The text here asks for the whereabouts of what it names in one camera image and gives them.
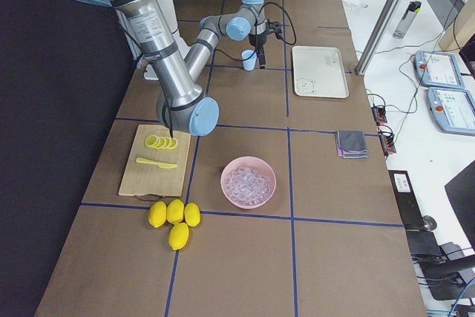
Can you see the grey folded cloth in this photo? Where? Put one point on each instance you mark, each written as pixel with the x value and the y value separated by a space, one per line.
pixel 351 144

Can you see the aluminium frame post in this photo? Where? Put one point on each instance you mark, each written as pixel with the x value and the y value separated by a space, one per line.
pixel 376 36

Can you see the whole lemon middle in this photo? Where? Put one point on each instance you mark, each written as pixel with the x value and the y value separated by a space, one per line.
pixel 175 212

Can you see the whole lemon right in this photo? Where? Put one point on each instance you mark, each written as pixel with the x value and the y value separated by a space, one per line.
pixel 192 214

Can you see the light blue plastic cup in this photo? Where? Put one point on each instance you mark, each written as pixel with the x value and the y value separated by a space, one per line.
pixel 248 64

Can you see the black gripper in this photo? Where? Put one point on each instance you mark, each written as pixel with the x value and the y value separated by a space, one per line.
pixel 258 41

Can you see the wooden cutting board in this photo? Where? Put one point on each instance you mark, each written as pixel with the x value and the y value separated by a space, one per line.
pixel 142 179

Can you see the teach pendant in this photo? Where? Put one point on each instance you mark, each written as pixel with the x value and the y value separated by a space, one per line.
pixel 437 69
pixel 452 109

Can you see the whole lemon front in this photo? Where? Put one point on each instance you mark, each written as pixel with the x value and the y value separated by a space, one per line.
pixel 178 236

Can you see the clear water bottle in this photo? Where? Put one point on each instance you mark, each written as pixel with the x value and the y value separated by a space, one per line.
pixel 407 19

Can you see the clear ice cubes pile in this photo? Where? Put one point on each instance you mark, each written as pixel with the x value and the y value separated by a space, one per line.
pixel 246 186

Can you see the upper teach pendant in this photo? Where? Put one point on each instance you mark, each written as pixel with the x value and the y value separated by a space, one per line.
pixel 437 69

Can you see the yellow plastic knife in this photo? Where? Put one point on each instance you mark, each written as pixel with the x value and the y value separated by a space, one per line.
pixel 159 164

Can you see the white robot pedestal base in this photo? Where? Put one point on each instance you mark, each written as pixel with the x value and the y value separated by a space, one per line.
pixel 169 18

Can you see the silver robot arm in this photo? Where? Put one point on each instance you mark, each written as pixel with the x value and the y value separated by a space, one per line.
pixel 183 105

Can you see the lower teach pendant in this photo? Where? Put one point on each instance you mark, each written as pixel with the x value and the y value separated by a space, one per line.
pixel 452 109

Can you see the whole lemon far left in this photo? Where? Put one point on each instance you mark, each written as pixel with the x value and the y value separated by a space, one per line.
pixel 157 214

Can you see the cream bear tray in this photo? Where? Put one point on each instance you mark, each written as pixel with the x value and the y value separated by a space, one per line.
pixel 319 72

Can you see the lemon slices row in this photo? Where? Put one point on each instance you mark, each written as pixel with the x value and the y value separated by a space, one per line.
pixel 158 142

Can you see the pink bowl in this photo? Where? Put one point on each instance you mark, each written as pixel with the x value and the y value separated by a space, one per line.
pixel 259 165

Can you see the whole lemon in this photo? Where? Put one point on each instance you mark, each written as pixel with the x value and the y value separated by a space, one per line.
pixel 175 212
pixel 157 214
pixel 192 214
pixel 178 236

